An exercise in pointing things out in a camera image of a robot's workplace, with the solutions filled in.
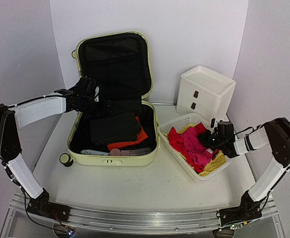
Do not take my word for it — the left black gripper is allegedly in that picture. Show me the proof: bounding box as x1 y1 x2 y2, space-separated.
76 97 114 119

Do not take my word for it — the yellow garment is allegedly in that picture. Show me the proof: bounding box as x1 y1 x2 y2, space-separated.
176 123 227 177

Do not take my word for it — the magenta pink garment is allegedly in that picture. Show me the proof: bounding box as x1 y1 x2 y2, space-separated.
179 123 218 174

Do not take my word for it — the black garment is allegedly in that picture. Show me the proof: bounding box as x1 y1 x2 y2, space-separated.
90 112 141 146

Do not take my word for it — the pale green hard-shell suitcase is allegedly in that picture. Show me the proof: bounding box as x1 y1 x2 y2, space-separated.
59 32 160 167

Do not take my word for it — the white perforated plastic basket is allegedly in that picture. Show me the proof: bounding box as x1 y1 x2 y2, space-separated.
158 113 235 181

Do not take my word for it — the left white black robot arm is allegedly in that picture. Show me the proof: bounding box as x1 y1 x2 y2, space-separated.
0 94 111 222

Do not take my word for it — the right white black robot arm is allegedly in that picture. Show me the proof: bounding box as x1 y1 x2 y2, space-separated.
198 118 290 229

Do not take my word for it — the white grey tube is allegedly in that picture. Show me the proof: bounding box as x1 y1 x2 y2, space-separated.
80 149 110 156

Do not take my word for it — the white three-drawer storage cabinet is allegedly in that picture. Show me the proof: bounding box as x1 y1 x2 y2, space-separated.
176 65 236 121

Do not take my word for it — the orange red garment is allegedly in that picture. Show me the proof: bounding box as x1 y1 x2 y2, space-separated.
107 117 148 150

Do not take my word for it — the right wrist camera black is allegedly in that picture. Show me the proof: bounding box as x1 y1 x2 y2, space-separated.
211 120 234 143

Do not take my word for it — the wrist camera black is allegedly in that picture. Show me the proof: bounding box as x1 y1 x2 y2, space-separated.
54 77 99 101
211 120 234 143

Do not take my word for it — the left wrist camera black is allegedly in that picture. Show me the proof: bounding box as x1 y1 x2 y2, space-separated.
54 77 99 101

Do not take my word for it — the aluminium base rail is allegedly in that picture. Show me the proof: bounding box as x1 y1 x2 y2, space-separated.
9 192 278 238

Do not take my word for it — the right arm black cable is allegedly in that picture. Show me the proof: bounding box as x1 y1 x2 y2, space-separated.
233 126 290 206

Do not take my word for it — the left base black cable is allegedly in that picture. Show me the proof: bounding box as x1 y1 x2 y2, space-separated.
23 195 61 233

